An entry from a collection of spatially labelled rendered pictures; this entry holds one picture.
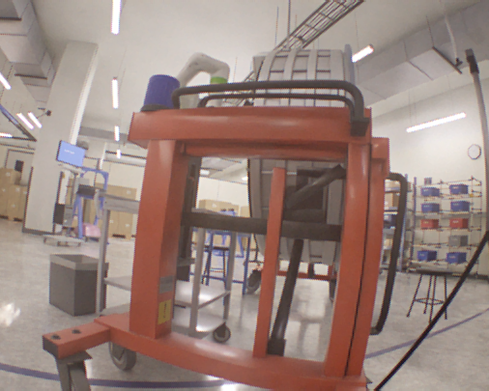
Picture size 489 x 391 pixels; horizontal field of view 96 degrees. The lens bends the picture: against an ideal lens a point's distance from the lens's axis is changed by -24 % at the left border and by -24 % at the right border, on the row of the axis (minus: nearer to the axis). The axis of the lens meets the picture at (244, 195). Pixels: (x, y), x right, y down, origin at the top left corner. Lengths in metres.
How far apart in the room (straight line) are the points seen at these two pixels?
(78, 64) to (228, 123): 6.12
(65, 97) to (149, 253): 5.81
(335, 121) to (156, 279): 0.67
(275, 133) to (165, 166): 0.34
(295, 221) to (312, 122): 0.28
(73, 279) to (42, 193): 4.49
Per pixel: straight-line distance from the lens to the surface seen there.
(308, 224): 0.83
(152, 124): 0.95
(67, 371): 0.91
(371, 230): 0.76
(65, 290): 1.84
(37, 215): 6.16
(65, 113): 6.38
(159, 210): 0.86
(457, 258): 5.85
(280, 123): 0.79
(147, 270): 0.89
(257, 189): 1.34
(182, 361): 0.89
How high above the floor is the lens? 0.62
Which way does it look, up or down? 7 degrees up
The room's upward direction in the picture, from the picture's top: 6 degrees clockwise
